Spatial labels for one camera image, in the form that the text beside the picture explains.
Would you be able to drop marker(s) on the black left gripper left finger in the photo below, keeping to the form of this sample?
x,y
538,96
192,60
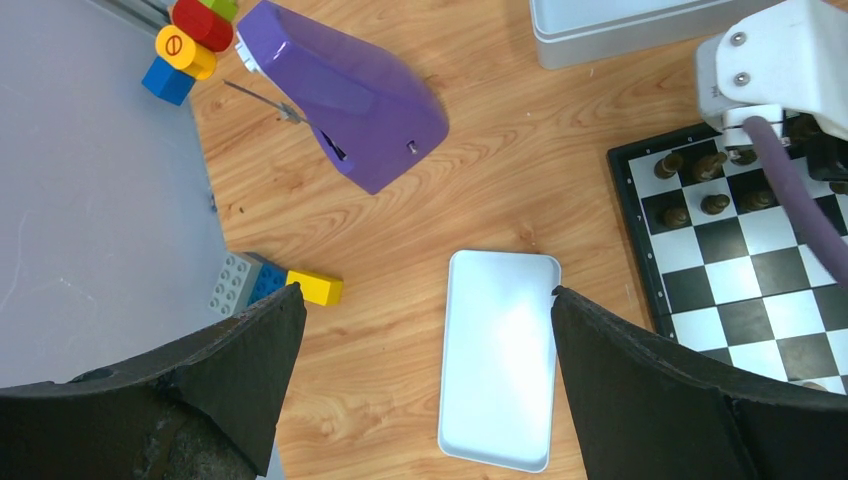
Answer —
x,y
204,406

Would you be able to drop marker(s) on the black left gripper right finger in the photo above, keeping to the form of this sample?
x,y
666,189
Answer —
x,y
645,407

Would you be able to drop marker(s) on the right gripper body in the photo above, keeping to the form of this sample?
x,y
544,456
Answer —
x,y
826,155

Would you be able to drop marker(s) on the black white chessboard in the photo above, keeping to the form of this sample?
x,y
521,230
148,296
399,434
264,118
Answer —
x,y
725,272

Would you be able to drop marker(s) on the grey toy brick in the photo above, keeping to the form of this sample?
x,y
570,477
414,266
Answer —
x,y
234,284

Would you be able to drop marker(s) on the blue block left edge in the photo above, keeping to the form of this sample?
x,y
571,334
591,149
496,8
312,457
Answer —
x,y
270,279

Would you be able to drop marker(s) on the white box lid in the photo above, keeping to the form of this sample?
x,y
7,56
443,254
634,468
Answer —
x,y
499,359

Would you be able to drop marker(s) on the small yellow block left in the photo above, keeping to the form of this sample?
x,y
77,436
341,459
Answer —
x,y
317,288

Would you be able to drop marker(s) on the white rectangular box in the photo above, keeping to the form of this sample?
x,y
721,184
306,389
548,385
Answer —
x,y
573,32

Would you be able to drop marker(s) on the blue toy block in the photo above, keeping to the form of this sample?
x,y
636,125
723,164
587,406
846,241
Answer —
x,y
167,83

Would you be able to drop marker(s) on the purple metronome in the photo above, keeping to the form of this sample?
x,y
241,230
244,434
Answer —
x,y
372,115

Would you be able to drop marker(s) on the yellow cylinder block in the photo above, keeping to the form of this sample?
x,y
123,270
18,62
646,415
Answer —
x,y
185,54

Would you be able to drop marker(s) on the red cylinder block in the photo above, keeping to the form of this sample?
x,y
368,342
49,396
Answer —
x,y
202,24

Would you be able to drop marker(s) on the green block in corner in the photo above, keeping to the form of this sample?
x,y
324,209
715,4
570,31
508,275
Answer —
x,y
226,9

